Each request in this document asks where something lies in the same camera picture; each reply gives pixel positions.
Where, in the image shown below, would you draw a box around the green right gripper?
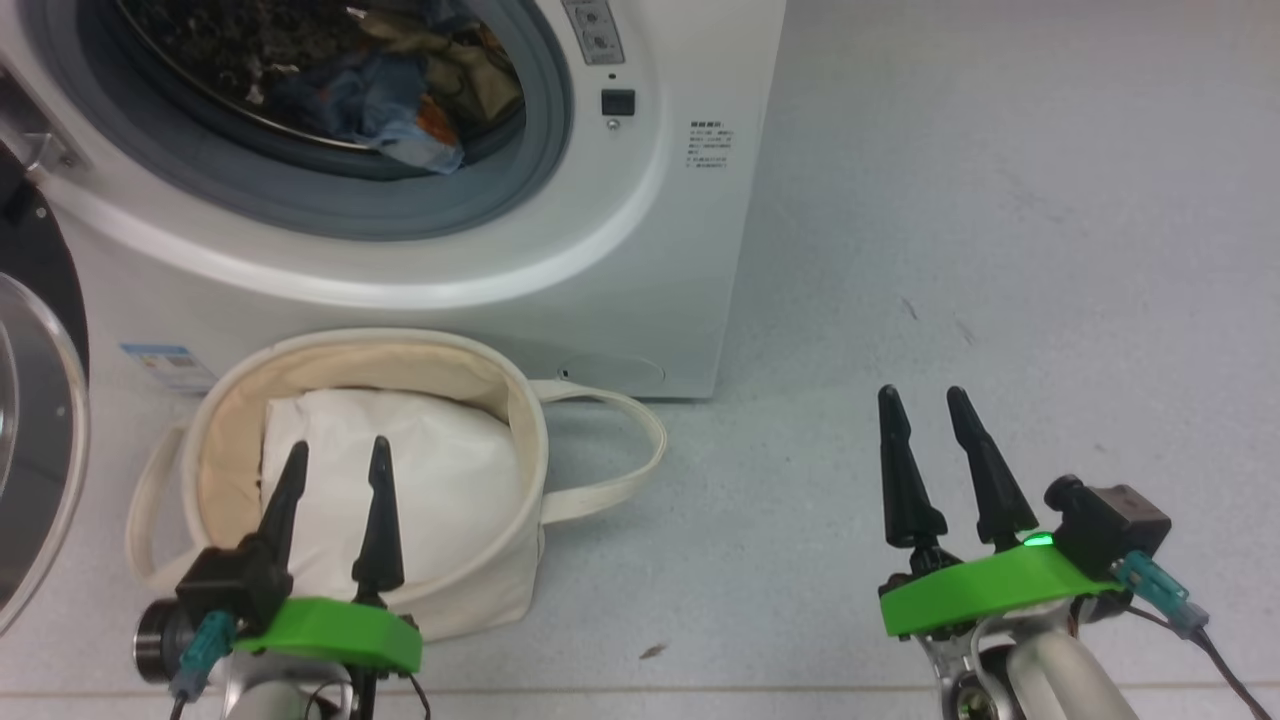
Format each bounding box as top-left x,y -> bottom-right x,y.
877,384 -> 1123,639

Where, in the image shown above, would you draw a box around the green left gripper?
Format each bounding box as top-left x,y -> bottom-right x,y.
233,435 -> 424,674

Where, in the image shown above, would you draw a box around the black round glass washer door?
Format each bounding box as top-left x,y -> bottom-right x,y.
0,140 -> 93,638

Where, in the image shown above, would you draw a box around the blue orange patterned clothes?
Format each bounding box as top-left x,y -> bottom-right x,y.
265,0 -> 528,178

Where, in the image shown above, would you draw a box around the cream canvas laundry basket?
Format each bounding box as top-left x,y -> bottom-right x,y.
124,327 -> 669,643

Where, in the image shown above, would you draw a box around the white front-load washing machine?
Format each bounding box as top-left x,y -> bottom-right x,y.
0,0 -> 788,402

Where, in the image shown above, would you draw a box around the white pillow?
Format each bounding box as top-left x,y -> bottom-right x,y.
259,387 -> 528,603

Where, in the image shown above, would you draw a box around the blue energy label sticker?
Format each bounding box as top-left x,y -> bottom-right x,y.
119,342 -> 218,395

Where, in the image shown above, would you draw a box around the oval washer filter cover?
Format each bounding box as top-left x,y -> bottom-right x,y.
556,351 -> 667,395

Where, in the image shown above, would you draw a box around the small printed text label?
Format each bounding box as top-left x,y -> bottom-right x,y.
686,119 -> 736,171

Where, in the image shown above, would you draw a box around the grey washer rim sticker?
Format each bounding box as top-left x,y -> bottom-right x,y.
559,0 -> 628,68

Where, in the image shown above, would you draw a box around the teal plug left camera cable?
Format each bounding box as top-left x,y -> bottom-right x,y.
166,611 -> 238,720

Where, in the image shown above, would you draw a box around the teal plug camera cable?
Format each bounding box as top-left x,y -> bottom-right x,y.
166,611 -> 238,720
1108,549 -> 1273,720

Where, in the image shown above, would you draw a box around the teal plug right camera cable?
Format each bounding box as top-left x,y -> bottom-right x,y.
1108,549 -> 1273,720

